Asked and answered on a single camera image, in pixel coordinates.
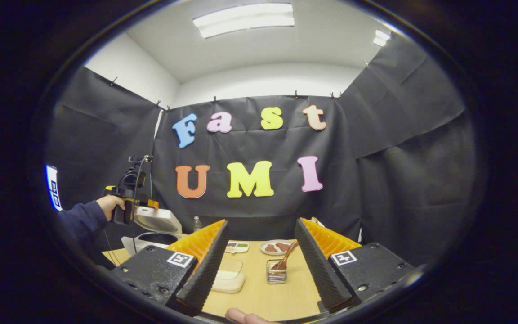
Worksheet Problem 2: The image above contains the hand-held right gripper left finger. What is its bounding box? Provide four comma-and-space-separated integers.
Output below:
111, 219, 230, 315

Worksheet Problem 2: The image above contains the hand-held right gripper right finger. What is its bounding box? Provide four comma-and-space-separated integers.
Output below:
295, 218, 417, 313

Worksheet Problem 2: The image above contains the white rice cooker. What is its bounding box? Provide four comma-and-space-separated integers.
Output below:
121, 206, 183, 256

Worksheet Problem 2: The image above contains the cream rice container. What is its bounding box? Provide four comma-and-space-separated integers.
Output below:
211, 257, 246, 294

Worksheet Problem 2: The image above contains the brown wooden spoon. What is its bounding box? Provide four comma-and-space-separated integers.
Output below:
272, 241, 299, 271

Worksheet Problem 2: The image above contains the wire mesh chopstick holder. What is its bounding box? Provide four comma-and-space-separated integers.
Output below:
266, 259, 287, 284

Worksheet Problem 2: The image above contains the white divided side dish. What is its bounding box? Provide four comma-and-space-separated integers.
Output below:
224, 241, 250, 254

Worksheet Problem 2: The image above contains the white round plate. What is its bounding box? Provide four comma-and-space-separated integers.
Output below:
260, 239, 293, 256

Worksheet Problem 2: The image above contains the computer monitor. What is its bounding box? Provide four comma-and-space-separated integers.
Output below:
45, 165, 63, 211

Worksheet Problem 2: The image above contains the black backdrop cloth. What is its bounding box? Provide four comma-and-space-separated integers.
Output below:
45, 36, 478, 266

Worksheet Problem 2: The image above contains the large ceiling light panel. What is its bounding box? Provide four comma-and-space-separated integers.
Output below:
192, 3, 295, 39

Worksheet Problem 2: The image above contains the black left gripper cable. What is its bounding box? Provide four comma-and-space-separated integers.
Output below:
104, 224, 121, 267

